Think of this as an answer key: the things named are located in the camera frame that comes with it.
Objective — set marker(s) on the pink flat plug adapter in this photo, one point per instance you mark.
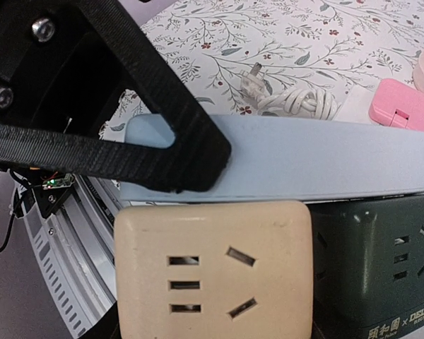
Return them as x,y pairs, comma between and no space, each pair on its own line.
395,104

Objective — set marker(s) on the dark green cube adapter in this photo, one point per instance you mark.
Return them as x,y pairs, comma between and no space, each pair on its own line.
368,267

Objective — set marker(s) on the grey-blue power strip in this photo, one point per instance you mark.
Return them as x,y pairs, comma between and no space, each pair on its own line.
282,158

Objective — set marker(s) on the beige cube socket adapter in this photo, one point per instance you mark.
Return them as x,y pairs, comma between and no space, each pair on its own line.
235,270

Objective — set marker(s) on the aluminium front rail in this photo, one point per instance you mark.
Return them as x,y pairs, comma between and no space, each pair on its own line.
74,249

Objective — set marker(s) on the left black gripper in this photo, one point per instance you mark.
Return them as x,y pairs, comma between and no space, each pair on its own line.
63,67

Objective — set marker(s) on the white power strip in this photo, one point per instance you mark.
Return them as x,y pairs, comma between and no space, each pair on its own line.
355,108

